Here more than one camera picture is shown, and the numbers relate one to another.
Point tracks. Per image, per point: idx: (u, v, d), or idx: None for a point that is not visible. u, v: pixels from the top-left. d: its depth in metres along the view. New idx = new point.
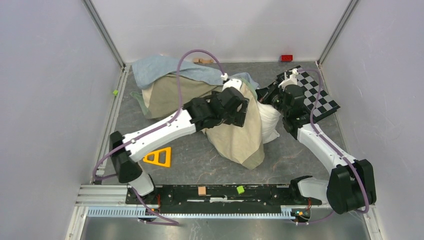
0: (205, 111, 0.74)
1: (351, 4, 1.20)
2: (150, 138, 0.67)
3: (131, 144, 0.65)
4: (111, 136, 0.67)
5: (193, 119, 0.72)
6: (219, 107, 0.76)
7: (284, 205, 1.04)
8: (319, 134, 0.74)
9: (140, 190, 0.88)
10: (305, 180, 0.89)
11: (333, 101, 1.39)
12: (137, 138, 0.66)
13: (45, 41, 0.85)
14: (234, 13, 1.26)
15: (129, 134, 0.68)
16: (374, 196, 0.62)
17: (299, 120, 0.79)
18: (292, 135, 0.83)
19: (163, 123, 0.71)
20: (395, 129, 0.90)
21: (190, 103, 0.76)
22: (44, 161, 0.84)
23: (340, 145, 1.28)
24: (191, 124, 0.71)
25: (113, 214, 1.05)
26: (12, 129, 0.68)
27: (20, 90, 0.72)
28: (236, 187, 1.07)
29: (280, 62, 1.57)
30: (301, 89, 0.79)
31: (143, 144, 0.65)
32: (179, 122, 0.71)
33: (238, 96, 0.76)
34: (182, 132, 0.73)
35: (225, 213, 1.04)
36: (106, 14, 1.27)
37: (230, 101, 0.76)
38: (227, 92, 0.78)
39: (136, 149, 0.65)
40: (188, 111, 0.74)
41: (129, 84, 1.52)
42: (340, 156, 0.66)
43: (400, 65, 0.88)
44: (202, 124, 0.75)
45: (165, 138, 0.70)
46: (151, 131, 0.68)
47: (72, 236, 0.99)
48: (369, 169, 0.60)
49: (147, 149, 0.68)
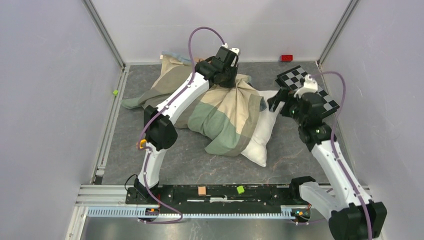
0: (212, 67, 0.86)
1: (351, 4, 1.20)
2: (179, 101, 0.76)
3: (167, 109, 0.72)
4: (144, 111, 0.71)
5: (206, 76, 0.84)
6: (221, 62, 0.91)
7: (284, 205, 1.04)
8: (338, 159, 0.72)
9: (149, 180, 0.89)
10: (307, 187, 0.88)
11: (333, 101, 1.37)
12: (169, 104, 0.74)
13: (45, 42, 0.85)
14: (234, 13, 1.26)
15: (160, 104, 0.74)
16: (378, 233, 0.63)
17: (318, 133, 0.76)
18: (307, 146, 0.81)
19: (182, 87, 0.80)
20: (395, 130, 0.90)
21: (198, 66, 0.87)
22: (43, 162, 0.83)
23: (340, 144, 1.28)
24: (205, 80, 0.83)
25: (113, 214, 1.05)
26: (12, 129, 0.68)
27: (20, 90, 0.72)
28: (236, 187, 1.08)
29: (280, 62, 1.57)
30: (319, 97, 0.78)
31: (175, 107, 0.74)
32: (196, 82, 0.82)
33: (231, 52, 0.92)
34: (199, 91, 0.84)
35: (226, 213, 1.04)
36: (106, 13, 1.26)
37: (226, 55, 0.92)
38: (221, 50, 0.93)
39: (172, 112, 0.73)
40: (199, 73, 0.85)
41: (129, 83, 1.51)
42: (355, 193, 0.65)
43: (400, 65, 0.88)
44: (213, 79, 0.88)
45: (189, 99, 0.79)
46: (179, 96, 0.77)
47: (72, 236, 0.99)
48: (383, 214, 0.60)
49: (179, 112, 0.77)
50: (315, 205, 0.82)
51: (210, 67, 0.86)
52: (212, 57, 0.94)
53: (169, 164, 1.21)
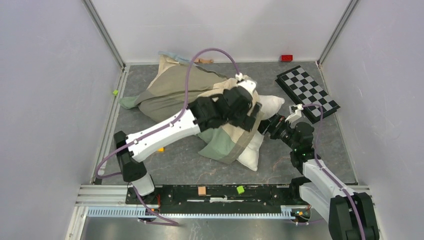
0: (210, 111, 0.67)
1: (351, 4, 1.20)
2: (152, 139, 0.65)
3: (134, 145, 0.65)
4: (115, 136, 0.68)
5: (197, 120, 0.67)
6: (226, 107, 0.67)
7: (284, 205, 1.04)
8: (322, 167, 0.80)
9: (140, 190, 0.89)
10: (308, 188, 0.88)
11: (333, 101, 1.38)
12: (139, 139, 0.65)
13: (45, 42, 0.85)
14: (234, 13, 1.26)
15: (132, 134, 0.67)
16: (377, 230, 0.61)
17: (305, 155, 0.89)
18: (298, 169, 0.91)
19: (165, 123, 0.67)
20: (395, 130, 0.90)
21: (195, 102, 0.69)
22: (44, 161, 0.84)
23: (340, 145, 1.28)
24: (194, 124, 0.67)
25: (113, 214, 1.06)
26: (12, 129, 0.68)
27: (20, 90, 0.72)
28: (236, 187, 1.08)
29: (280, 62, 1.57)
30: (309, 127, 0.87)
31: (145, 145, 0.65)
32: (182, 123, 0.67)
33: (245, 96, 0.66)
34: (186, 133, 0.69)
35: (226, 213, 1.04)
36: (106, 13, 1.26)
37: (237, 100, 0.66)
38: (234, 90, 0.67)
39: (139, 150, 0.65)
40: (191, 111, 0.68)
41: (129, 83, 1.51)
42: (340, 188, 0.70)
43: (400, 65, 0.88)
44: (207, 124, 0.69)
45: (167, 140, 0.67)
46: (155, 132, 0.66)
47: (72, 236, 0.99)
48: (367, 201, 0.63)
49: (151, 149, 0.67)
50: (317, 208, 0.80)
51: (209, 109, 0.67)
52: (221, 94, 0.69)
53: (169, 164, 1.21)
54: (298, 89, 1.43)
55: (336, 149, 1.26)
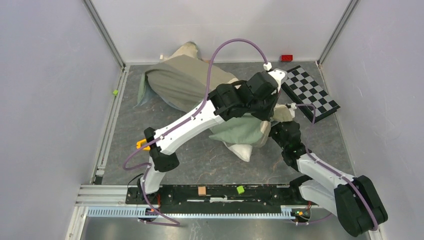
0: (233, 99, 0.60)
1: (351, 4, 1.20)
2: (177, 133, 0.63)
3: (160, 140, 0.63)
4: (143, 132, 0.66)
5: (218, 110, 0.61)
6: (249, 94, 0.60)
7: (284, 205, 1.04)
8: (316, 161, 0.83)
9: (147, 189, 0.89)
10: (308, 186, 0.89)
11: (333, 101, 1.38)
12: (165, 134, 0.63)
13: (45, 42, 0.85)
14: (235, 13, 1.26)
15: (159, 129, 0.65)
16: (381, 208, 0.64)
17: (296, 152, 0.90)
18: (293, 167, 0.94)
19: (187, 116, 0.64)
20: (395, 130, 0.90)
21: (216, 91, 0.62)
22: (44, 161, 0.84)
23: (340, 145, 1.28)
24: (215, 115, 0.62)
25: (113, 214, 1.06)
26: (12, 129, 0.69)
27: (20, 90, 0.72)
28: (236, 187, 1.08)
29: (280, 62, 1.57)
30: (296, 126, 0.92)
31: (171, 140, 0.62)
32: (204, 115, 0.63)
33: (270, 81, 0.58)
34: (209, 124, 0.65)
35: (225, 213, 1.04)
36: (106, 13, 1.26)
37: (261, 87, 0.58)
38: (258, 75, 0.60)
39: (166, 145, 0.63)
40: (212, 101, 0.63)
41: (129, 83, 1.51)
42: (339, 177, 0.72)
43: (400, 65, 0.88)
44: (228, 113, 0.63)
45: (191, 132, 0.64)
46: (179, 126, 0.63)
47: (72, 236, 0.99)
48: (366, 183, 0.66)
49: (178, 143, 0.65)
50: (320, 201, 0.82)
51: (230, 97, 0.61)
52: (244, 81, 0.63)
53: None
54: (298, 89, 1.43)
55: (336, 149, 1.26)
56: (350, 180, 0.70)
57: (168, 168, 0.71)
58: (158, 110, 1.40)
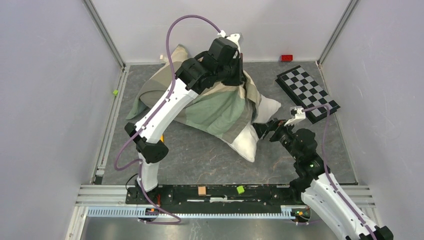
0: (199, 70, 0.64)
1: (351, 4, 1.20)
2: (157, 119, 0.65)
3: (143, 130, 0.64)
4: (124, 129, 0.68)
5: (189, 85, 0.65)
6: (212, 62, 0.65)
7: (284, 205, 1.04)
8: (337, 191, 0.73)
9: (146, 185, 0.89)
10: (313, 197, 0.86)
11: (333, 101, 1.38)
12: (146, 124, 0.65)
13: (45, 42, 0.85)
14: (235, 12, 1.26)
15: (139, 121, 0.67)
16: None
17: (313, 168, 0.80)
18: (305, 181, 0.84)
19: (162, 100, 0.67)
20: (395, 130, 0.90)
21: (181, 67, 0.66)
22: (44, 161, 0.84)
23: (340, 145, 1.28)
24: (186, 91, 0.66)
25: (113, 214, 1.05)
26: (12, 129, 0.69)
27: (20, 90, 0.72)
28: (236, 187, 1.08)
29: (280, 61, 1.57)
30: (311, 134, 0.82)
31: (153, 127, 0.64)
32: (177, 94, 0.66)
33: (229, 45, 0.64)
34: (185, 102, 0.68)
35: (225, 213, 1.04)
36: (106, 13, 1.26)
37: (221, 51, 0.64)
38: (216, 42, 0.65)
39: (150, 133, 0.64)
40: (180, 79, 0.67)
41: (129, 83, 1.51)
42: (361, 222, 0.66)
43: (400, 65, 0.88)
44: (200, 85, 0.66)
45: (170, 116, 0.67)
46: (157, 112, 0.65)
47: (72, 236, 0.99)
48: (390, 236, 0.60)
49: (161, 130, 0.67)
50: (324, 219, 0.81)
51: (197, 68, 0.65)
52: (204, 53, 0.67)
53: (169, 164, 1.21)
54: (298, 89, 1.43)
55: (336, 149, 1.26)
56: (372, 230, 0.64)
57: (159, 157, 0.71)
58: None
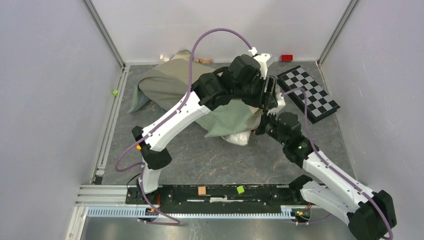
0: (216, 86, 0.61)
1: (351, 4, 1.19)
2: (165, 128, 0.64)
3: (149, 137, 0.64)
4: (131, 132, 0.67)
5: (202, 100, 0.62)
6: (232, 79, 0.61)
7: (284, 205, 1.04)
8: (328, 166, 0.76)
9: (146, 187, 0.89)
10: (310, 190, 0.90)
11: (333, 101, 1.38)
12: (153, 131, 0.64)
13: (45, 42, 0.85)
14: (235, 12, 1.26)
15: (146, 127, 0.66)
16: (396, 222, 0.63)
17: (301, 149, 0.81)
18: (297, 164, 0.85)
19: (173, 110, 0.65)
20: (395, 130, 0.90)
21: (199, 81, 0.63)
22: (44, 161, 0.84)
23: (340, 145, 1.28)
24: (200, 106, 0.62)
25: (113, 214, 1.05)
26: (12, 129, 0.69)
27: (20, 90, 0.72)
28: (236, 187, 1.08)
29: (280, 62, 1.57)
30: (293, 116, 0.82)
31: (159, 136, 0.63)
32: (189, 107, 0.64)
33: (252, 65, 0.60)
34: (196, 115, 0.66)
35: (225, 213, 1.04)
36: (106, 13, 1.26)
37: (243, 71, 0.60)
38: (238, 60, 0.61)
39: (155, 142, 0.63)
40: (195, 92, 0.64)
41: (129, 83, 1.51)
42: (358, 191, 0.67)
43: (400, 65, 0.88)
44: (214, 102, 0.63)
45: (179, 126, 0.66)
46: (165, 121, 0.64)
47: (72, 236, 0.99)
48: (389, 200, 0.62)
49: (168, 138, 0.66)
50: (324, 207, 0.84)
51: (215, 85, 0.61)
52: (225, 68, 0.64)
53: (169, 164, 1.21)
54: (298, 89, 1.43)
55: (336, 149, 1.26)
56: (370, 197, 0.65)
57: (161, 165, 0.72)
58: (158, 110, 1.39)
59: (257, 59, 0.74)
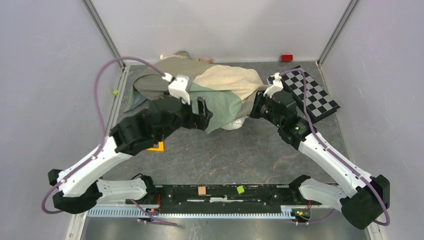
0: (133, 134, 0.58)
1: (351, 3, 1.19)
2: (79, 175, 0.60)
3: (62, 184, 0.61)
4: (46, 176, 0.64)
5: (119, 146, 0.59)
6: (150, 124, 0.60)
7: (284, 205, 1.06)
8: (327, 148, 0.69)
9: (134, 195, 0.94)
10: (308, 186, 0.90)
11: (333, 101, 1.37)
12: (67, 177, 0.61)
13: (45, 42, 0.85)
14: (234, 12, 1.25)
15: (62, 172, 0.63)
16: (388, 204, 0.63)
17: (298, 129, 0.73)
18: (292, 146, 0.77)
19: (90, 155, 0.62)
20: (395, 130, 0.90)
21: (118, 126, 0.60)
22: (44, 161, 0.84)
23: (340, 145, 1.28)
24: (116, 153, 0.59)
25: (113, 214, 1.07)
26: (12, 129, 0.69)
27: (21, 90, 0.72)
28: (236, 187, 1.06)
29: (280, 61, 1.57)
30: (289, 95, 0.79)
31: (73, 182, 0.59)
32: (106, 152, 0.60)
33: (164, 109, 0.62)
34: (114, 161, 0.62)
35: (225, 213, 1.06)
36: (106, 13, 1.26)
37: (158, 115, 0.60)
38: (154, 105, 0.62)
39: (67, 189, 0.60)
40: (113, 136, 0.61)
41: (129, 83, 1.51)
42: (357, 176, 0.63)
43: (400, 65, 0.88)
44: (133, 148, 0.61)
45: (96, 172, 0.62)
46: (80, 168, 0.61)
47: (72, 236, 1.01)
48: (386, 185, 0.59)
49: (84, 184, 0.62)
50: (322, 200, 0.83)
51: (132, 131, 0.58)
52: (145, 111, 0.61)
53: (169, 164, 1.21)
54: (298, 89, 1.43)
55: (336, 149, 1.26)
56: (369, 182, 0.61)
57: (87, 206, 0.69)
58: None
59: (173, 90, 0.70)
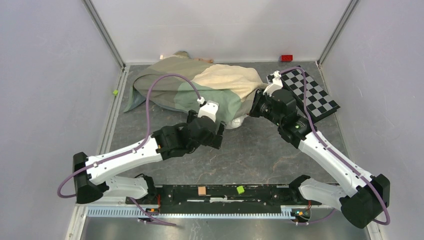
0: (174, 141, 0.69)
1: (351, 4, 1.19)
2: (114, 164, 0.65)
3: (93, 168, 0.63)
4: (74, 158, 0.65)
5: (160, 148, 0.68)
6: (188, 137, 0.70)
7: (284, 206, 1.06)
8: (327, 147, 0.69)
9: (134, 195, 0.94)
10: (308, 185, 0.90)
11: (333, 101, 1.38)
12: (100, 162, 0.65)
13: (45, 42, 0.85)
14: (234, 13, 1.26)
15: (93, 157, 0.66)
16: (388, 203, 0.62)
17: (298, 128, 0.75)
18: (292, 143, 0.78)
19: (129, 148, 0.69)
20: (395, 130, 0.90)
21: (161, 131, 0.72)
22: (44, 161, 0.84)
23: (340, 145, 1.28)
24: (155, 154, 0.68)
25: (113, 214, 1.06)
26: (12, 129, 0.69)
27: (20, 90, 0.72)
28: (236, 187, 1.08)
29: (280, 62, 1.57)
30: (288, 93, 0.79)
31: (105, 169, 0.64)
32: (145, 150, 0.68)
33: (207, 128, 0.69)
34: (147, 161, 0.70)
35: (225, 213, 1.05)
36: (106, 13, 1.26)
37: (198, 131, 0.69)
38: (197, 122, 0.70)
39: (97, 174, 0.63)
40: (155, 138, 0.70)
41: (129, 83, 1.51)
42: (357, 175, 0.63)
43: (400, 65, 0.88)
44: (169, 153, 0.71)
45: (129, 165, 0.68)
46: (118, 156, 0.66)
47: (72, 236, 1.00)
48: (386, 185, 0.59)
49: (108, 175, 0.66)
50: (322, 200, 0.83)
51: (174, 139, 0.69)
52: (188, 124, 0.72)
53: (169, 164, 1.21)
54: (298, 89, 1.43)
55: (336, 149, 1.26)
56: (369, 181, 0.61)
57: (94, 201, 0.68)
58: (158, 110, 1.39)
59: (203, 111, 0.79)
